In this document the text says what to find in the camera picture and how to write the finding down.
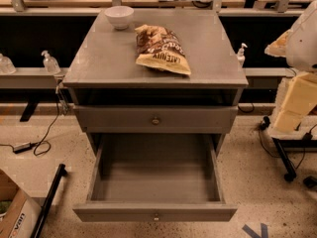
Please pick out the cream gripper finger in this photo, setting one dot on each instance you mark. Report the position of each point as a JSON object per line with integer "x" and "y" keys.
{"x": 298, "y": 101}
{"x": 278, "y": 47}

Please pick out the cardboard box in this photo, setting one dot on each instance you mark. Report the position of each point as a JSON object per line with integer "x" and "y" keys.
{"x": 19, "y": 211}

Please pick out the black metal bar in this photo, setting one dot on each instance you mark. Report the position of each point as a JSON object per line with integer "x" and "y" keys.
{"x": 61, "y": 172}

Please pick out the clear glass jar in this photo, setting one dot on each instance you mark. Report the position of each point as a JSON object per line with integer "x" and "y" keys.
{"x": 6, "y": 65}

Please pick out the white ceramic bowl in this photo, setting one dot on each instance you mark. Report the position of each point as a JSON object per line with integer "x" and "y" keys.
{"x": 120, "y": 17}

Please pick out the clear pump bottle left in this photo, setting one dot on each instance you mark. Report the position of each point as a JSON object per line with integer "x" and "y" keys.
{"x": 50, "y": 63}

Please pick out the grey wooden drawer cabinet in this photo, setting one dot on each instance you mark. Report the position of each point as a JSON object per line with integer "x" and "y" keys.
{"x": 104, "y": 71}

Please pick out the black power adapter with cable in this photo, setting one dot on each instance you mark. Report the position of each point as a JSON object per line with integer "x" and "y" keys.
{"x": 43, "y": 146}

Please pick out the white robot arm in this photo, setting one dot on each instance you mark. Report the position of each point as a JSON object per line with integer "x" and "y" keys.
{"x": 299, "y": 46}

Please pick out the brown chip bag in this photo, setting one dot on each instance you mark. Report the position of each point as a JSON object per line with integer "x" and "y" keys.
{"x": 159, "y": 48}

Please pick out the black stand leg with wheel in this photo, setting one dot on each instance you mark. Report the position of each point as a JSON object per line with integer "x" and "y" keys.
{"x": 290, "y": 170}

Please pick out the open grey middle drawer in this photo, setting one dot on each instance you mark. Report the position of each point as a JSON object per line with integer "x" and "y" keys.
{"x": 155, "y": 177}

